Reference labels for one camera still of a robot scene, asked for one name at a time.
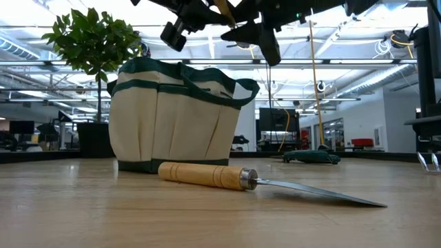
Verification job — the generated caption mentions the green potted plant black pot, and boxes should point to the green potted plant black pot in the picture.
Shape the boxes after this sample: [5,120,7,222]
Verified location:
[41,7,143,159]

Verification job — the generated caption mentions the black office chair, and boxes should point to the black office chair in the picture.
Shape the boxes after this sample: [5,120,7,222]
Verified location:
[0,130,19,152]

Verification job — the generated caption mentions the black background monitor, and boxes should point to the black background monitor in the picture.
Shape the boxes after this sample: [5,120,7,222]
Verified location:
[258,107,299,133]

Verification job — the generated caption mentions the green pruning shears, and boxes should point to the green pruning shears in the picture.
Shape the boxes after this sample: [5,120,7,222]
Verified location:
[282,149,342,165]

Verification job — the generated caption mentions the yellow hanging cable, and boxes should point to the yellow hanging cable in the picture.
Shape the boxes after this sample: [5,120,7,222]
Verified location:
[307,19,327,147]

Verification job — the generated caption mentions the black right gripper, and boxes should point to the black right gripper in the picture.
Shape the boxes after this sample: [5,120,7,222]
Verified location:
[220,0,345,67]

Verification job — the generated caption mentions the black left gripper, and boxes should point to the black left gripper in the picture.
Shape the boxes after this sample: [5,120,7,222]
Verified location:
[130,0,235,52]

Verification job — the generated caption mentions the wooden handle metal trowel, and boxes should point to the wooden handle metal trowel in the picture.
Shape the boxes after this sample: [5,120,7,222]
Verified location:
[157,161,389,208]

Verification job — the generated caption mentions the black ceiling reel yellow cable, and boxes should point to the black ceiling reel yellow cable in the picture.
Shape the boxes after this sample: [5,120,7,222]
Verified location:
[390,29,411,49]

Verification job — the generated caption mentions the beige green canvas gardening bag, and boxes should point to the beige green canvas gardening bag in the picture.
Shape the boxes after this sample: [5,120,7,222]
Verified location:
[106,56,261,174]

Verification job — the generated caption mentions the curved yellow background cable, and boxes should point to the curved yellow background cable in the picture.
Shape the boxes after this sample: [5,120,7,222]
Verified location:
[278,108,291,152]

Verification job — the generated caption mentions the small dark background monitor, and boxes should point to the small dark background monitor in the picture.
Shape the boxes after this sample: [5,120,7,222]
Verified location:
[9,120,35,135]

